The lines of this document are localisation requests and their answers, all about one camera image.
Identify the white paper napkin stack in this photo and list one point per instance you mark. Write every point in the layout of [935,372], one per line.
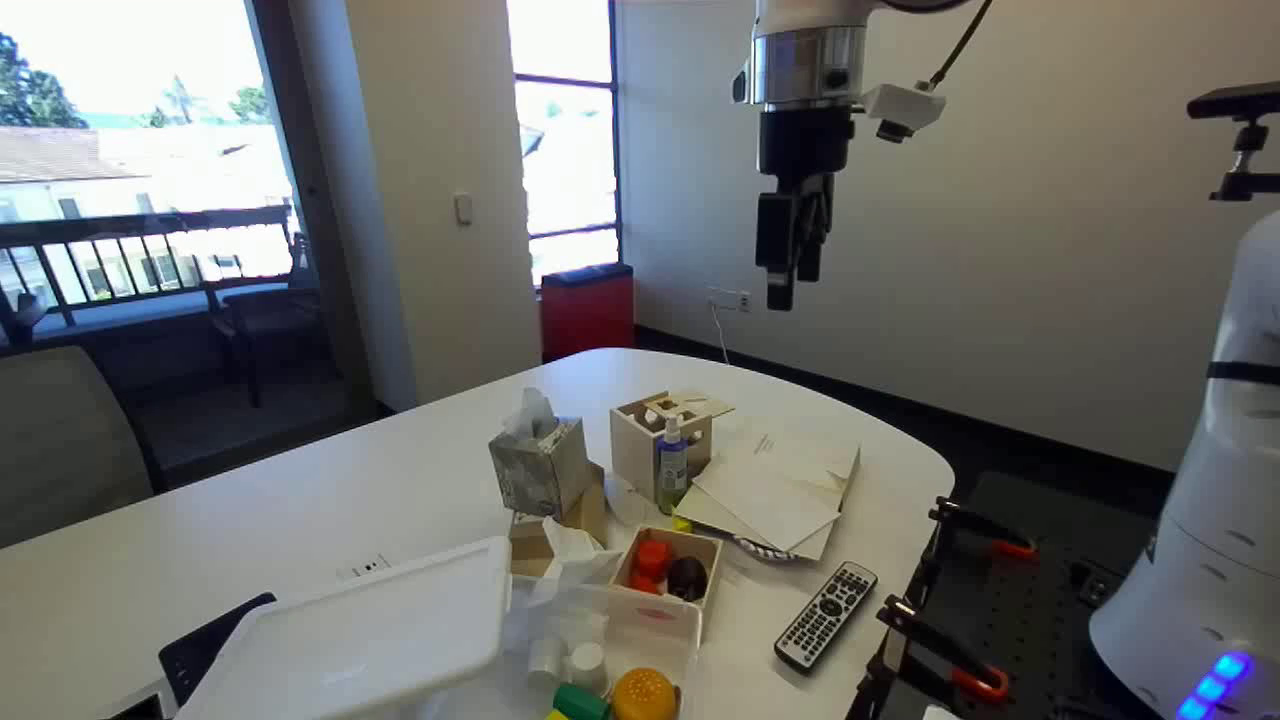
[783,492]

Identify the red wooden block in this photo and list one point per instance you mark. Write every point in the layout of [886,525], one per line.
[655,554]
[646,580]

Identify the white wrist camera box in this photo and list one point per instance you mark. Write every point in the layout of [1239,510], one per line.
[905,109]

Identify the brown wooden block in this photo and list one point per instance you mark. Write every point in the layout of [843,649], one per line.
[584,504]

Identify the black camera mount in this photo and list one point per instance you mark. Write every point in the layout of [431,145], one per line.
[1244,132]

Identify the white plastic bin lid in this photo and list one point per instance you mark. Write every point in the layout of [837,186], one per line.
[361,641]

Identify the white light switch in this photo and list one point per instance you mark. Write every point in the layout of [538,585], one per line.
[463,209]

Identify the green bottle cap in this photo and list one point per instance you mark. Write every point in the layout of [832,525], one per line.
[578,701]

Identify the black ball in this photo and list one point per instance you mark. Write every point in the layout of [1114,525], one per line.
[685,576]

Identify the dark balcony railing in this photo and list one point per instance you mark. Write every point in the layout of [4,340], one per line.
[145,226]

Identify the black and white remote control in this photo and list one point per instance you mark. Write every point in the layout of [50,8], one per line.
[824,614]

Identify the dark balcony chair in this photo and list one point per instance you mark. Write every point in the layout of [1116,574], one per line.
[260,322]

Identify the clear bottle with blue label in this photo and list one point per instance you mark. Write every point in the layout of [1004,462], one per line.
[672,470]

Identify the white plastic cup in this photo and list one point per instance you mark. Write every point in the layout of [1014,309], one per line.
[584,662]

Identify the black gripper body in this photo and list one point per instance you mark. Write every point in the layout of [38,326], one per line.
[806,145]

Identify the black clamp with orange tips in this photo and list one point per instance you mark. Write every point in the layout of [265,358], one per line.
[947,649]
[986,531]

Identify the dark window frame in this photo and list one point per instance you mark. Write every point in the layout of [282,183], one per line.
[618,132]

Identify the white wall outlet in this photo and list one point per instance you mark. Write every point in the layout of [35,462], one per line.
[742,302]

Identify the small wooden tray box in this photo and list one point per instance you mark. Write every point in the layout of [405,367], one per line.
[666,606]

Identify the small brown cardboard box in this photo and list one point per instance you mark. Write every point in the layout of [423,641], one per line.
[531,545]

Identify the red bin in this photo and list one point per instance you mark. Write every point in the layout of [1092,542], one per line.
[584,312]

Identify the black perforated breadboard table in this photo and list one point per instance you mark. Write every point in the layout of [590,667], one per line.
[1040,614]

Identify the wooden box with holes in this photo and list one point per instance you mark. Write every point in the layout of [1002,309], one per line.
[642,444]

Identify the clear plastic bin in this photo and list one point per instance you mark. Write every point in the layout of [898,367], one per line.
[642,645]

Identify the yellow perforated jar lid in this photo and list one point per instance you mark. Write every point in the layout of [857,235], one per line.
[646,694]

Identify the grey office chair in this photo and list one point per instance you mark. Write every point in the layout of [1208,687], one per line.
[63,440]

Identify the grey marbled tissue box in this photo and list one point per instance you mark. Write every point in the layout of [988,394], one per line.
[538,462]

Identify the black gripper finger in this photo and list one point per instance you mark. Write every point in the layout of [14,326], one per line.
[777,255]
[813,235]

